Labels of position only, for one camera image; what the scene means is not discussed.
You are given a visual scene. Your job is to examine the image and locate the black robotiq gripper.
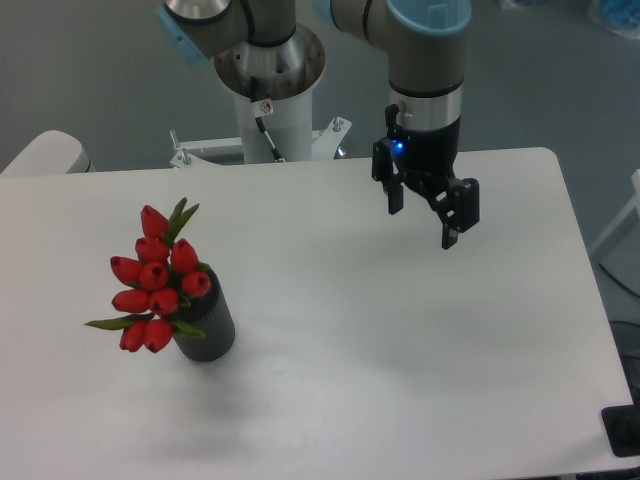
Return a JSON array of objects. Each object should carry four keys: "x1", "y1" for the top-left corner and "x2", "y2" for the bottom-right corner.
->
[{"x1": 371, "y1": 104, "x2": 480, "y2": 250}]

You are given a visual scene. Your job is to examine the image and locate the red tulip bouquet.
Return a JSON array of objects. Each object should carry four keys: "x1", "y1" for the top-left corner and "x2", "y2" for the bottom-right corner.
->
[{"x1": 86, "y1": 198, "x2": 214, "y2": 353}]

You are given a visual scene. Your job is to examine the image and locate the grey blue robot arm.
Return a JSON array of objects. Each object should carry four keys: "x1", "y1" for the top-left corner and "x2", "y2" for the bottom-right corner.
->
[{"x1": 156, "y1": 1, "x2": 480, "y2": 248}]

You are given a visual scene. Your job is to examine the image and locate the dark grey ribbed vase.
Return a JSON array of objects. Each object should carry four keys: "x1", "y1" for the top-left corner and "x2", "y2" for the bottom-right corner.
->
[{"x1": 173, "y1": 270, "x2": 235, "y2": 363}]

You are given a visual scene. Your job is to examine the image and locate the white furniture leg right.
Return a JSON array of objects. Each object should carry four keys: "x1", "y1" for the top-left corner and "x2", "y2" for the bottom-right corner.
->
[{"x1": 587, "y1": 170, "x2": 639, "y2": 262}]

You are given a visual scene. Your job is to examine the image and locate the clear bag blue items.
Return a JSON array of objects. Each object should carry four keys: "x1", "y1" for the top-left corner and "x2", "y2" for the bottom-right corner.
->
[{"x1": 588, "y1": 0, "x2": 639, "y2": 40}]

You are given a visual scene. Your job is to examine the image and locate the black box at table edge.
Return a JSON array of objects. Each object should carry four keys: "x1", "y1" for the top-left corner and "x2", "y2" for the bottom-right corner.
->
[{"x1": 601, "y1": 405, "x2": 639, "y2": 458}]

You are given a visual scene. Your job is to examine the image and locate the white chair back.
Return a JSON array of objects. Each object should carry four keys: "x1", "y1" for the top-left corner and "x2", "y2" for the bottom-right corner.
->
[{"x1": 1, "y1": 130, "x2": 96, "y2": 177}]

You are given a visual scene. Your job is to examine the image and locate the white pedestal base frame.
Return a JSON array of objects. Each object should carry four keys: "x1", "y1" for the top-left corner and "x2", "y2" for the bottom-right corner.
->
[{"x1": 169, "y1": 116, "x2": 352, "y2": 169}]

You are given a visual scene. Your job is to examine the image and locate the black pedestal cable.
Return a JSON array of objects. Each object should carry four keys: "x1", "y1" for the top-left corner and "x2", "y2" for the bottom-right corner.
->
[{"x1": 253, "y1": 115, "x2": 287, "y2": 164}]

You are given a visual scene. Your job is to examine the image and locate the black floor cable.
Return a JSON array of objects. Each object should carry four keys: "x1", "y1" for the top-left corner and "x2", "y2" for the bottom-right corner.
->
[{"x1": 598, "y1": 262, "x2": 640, "y2": 296}]

